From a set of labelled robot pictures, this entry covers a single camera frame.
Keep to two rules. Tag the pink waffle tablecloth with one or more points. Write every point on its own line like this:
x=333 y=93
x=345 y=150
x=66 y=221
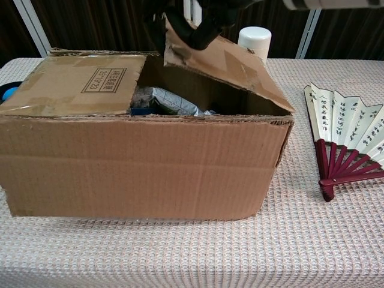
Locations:
x=210 y=249

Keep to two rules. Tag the paper folding fan red ribs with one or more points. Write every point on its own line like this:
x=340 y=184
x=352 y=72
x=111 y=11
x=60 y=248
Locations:
x=345 y=120

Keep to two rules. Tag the white silver snack bag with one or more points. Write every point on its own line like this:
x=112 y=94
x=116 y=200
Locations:
x=168 y=100

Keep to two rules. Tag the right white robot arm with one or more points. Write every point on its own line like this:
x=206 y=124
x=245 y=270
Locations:
x=330 y=3

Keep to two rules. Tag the blue ball in black cup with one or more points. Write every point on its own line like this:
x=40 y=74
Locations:
x=6 y=87

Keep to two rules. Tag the white frame post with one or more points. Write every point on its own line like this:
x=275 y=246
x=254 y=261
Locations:
x=309 y=33
x=192 y=12
x=33 y=27

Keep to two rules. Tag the brown cardboard box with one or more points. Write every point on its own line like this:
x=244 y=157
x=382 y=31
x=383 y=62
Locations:
x=135 y=168

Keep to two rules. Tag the white cylindrical bottle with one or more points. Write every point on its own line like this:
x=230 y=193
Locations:
x=256 y=40

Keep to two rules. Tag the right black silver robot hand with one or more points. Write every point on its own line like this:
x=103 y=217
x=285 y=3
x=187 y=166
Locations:
x=207 y=21

